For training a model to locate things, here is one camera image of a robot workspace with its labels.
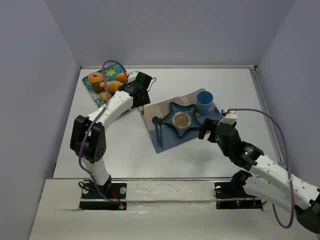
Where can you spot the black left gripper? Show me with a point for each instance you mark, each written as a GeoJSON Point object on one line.
{"type": "Point", "coordinates": [141, 107]}

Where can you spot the blue star-shaped plate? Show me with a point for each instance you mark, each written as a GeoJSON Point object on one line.
{"type": "Point", "coordinates": [181, 118]}

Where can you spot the blue plastic cup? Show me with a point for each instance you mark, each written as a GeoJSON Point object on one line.
{"type": "Point", "coordinates": [204, 100]}

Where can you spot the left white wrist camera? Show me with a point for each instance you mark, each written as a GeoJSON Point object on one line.
{"type": "Point", "coordinates": [132, 76]}

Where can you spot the orange ring donut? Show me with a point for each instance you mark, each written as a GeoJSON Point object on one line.
{"type": "Point", "coordinates": [95, 77]}

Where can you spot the blue plastic fork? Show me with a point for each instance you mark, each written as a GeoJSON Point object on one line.
{"type": "Point", "coordinates": [155, 122]}

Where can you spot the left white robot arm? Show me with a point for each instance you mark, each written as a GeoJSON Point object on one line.
{"type": "Point", "coordinates": [88, 137]}

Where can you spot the teal floral tray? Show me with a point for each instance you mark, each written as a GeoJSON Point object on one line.
{"type": "Point", "coordinates": [109, 74]}

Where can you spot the brown chocolate muffin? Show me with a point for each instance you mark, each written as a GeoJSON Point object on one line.
{"type": "Point", "coordinates": [96, 87]}

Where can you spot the round orange bun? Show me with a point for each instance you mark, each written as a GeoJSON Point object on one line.
{"type": "Point", "coordinates": [122, 77]}

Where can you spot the long striped croissant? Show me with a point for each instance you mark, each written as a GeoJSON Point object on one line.
{"type": "Point", "coordinates": [111, 86]}

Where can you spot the small round beige bun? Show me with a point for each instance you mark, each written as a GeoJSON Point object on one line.
{"type": "Point", "coordinates": [105, 96]}

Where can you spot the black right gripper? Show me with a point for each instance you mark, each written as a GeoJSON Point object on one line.
{"type": "Point", "coordinates": [206, 128]}

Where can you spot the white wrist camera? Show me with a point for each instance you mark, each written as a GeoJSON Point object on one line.
{"type": "Point", "coordinates": [132, 76]}
{"type": "Point", "coordinates": [229, 117]}

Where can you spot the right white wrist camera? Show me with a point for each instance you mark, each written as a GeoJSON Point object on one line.
{"type": "Point", "coordinates": [229, 117]}

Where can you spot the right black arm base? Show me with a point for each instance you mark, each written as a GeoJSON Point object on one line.
{"type": "Point", "coordinates": [233, 197]}

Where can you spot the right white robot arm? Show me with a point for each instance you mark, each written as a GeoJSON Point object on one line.
{"type": "Point", "coordinates": [304, 197]}

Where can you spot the blue grey striped cloth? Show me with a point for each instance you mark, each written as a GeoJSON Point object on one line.
{"type": "Point", "coordinates": [169, 134]}

